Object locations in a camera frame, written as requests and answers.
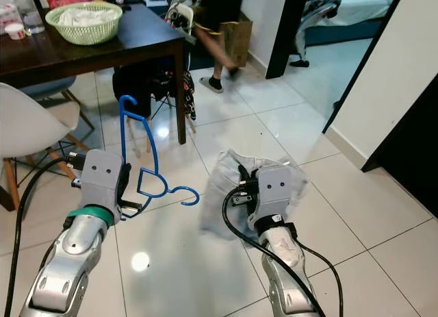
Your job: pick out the white printed T-shirt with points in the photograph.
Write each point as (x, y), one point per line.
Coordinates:
(222, 194)

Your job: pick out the blue plastic hanger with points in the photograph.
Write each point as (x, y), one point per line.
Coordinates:
(196, 196)

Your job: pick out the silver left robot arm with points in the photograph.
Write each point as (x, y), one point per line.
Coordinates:
(68, 276)

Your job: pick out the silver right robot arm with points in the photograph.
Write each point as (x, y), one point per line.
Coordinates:
(284, 276)

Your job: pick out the grey blue chair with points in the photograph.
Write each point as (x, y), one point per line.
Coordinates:
(58, 90)

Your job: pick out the dark wooden table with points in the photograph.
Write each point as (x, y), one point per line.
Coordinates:
(96, 53)

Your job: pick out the tall brown cardboard box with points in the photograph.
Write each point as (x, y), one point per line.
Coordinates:
(241, 43)

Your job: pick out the green plastic basket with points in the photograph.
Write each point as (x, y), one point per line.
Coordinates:
(82, 35)

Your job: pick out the white door panel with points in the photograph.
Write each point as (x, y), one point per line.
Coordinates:
(376, 91)

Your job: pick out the white cloth in basket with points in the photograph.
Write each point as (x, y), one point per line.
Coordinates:
(85, 16)

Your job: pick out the person in pink shirt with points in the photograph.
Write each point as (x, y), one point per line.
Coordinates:
(217, 12)

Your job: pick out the silver black machine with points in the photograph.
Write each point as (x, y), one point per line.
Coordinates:
(315, 19)

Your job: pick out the small white cup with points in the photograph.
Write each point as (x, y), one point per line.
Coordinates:
(15, 32)

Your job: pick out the clear plastic bottle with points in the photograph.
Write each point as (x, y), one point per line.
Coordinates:
(31, 12)

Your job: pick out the white tissue packet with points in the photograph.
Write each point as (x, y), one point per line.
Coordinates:
(8, 19)

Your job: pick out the bed with pale sheet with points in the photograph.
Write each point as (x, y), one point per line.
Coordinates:
(366, 9)

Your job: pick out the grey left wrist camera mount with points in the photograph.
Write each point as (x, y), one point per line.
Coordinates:
(102, 180)

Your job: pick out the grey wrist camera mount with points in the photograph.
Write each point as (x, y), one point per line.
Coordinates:
(102, 180)
(274, 190)

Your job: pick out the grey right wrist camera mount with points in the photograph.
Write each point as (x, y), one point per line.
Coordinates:
(274, 190)

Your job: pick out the black door frame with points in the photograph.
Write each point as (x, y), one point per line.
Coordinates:
(287, 29)

